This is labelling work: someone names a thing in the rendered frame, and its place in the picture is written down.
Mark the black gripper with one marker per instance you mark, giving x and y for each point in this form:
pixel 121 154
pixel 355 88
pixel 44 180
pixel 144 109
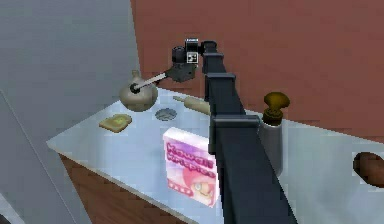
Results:
pixel 181 66

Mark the beige round kettle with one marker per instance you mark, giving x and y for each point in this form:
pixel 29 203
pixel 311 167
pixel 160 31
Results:
pixel 138 95

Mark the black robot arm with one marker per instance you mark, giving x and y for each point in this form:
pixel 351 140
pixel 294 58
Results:
pixel 240 140

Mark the beige wooden rolling pin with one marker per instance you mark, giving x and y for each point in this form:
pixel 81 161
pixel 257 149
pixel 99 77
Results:
pixel 195 104

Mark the buttered toast slice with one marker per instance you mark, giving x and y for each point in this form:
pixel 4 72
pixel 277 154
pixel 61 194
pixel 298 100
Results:
pixel 115 122

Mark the white top brown counter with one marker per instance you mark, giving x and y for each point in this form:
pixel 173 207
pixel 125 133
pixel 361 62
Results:
pixel 133 156

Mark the pink cereal box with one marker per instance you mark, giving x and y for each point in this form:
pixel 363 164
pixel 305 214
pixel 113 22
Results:
pixel 190 168

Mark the grey cylinder with brown top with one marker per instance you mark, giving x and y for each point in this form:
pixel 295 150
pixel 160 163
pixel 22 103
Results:
pixel 274 133

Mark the brown bread loaf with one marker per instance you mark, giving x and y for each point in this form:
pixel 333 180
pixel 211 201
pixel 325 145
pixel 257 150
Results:
pixel 370 168

